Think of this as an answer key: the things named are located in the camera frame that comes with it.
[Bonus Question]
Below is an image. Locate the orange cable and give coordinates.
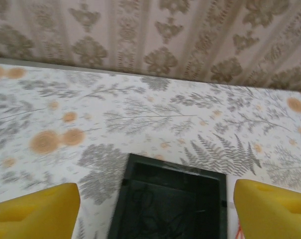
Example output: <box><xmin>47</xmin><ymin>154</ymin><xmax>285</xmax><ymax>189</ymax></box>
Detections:
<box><xmin>236</xmin><ymin>216</ymin><xmax>244</xmax><ymax>239</ymax></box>

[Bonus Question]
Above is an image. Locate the black cable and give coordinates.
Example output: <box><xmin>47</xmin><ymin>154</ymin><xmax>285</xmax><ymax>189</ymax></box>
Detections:
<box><xmin>132</xmin><ymin>184</ymin><xmax>191</xmax><ymax>239</ymax></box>

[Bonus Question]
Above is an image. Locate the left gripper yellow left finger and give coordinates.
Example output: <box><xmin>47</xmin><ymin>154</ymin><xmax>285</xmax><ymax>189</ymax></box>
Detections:
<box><xmin>0</xmin><ymin>183</ymin><xmax>81</xmax><ymax>239</ymax></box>

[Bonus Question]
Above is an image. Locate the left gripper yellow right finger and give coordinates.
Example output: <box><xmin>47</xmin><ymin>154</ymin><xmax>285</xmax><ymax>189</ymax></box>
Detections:
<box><xmin>233</xmin><ymin>179</ymin><xmax>301</xmax><ymax>239</ymax></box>

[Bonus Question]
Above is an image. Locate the black plastic tray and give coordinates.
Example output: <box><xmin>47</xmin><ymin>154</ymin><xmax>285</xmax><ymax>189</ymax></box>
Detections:
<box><xmin>107</xmin><ymin>153</ymin><xmax>228</xmax><ymax>239</ymax></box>

